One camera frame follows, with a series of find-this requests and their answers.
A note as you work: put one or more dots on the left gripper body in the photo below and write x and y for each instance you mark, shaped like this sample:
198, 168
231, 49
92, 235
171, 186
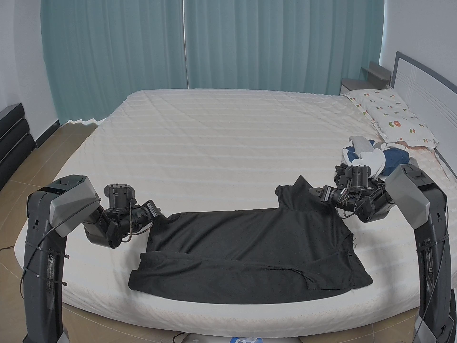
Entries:
150, 213

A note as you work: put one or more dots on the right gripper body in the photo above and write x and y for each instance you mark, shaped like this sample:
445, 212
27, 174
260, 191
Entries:
329, 195

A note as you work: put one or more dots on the black T-shirt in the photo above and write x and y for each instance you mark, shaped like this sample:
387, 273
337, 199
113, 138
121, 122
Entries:
232, 234

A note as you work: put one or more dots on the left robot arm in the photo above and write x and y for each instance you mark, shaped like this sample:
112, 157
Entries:
69, 202

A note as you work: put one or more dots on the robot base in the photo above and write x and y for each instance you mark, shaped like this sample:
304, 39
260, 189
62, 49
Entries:
214, 341

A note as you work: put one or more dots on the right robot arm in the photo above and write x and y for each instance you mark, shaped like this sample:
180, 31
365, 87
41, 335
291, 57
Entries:
407, 195

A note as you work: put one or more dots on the pile of clothes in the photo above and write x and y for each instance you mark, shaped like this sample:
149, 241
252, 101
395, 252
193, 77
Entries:
371, 157

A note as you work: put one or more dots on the bed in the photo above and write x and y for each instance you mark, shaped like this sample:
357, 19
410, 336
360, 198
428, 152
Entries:
214, 138

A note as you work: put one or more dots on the white printed pillow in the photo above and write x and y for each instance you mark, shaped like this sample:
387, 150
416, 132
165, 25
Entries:
392, 116

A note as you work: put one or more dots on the grey bedside table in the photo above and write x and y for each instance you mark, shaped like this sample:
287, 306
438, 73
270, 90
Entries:
375, 75

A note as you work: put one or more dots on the black chest of drawers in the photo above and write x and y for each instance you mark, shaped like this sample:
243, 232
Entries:
12, 138

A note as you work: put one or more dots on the blue-green curtain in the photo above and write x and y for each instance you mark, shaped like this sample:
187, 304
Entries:
282, 34
114, 45

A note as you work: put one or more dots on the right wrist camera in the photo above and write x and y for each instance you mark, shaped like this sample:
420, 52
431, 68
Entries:
357, 177

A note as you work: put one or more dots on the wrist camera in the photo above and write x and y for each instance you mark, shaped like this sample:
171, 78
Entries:
119, 195
357, 177

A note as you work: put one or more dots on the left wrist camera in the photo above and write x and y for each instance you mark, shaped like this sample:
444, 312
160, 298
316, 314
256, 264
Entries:
119, 195

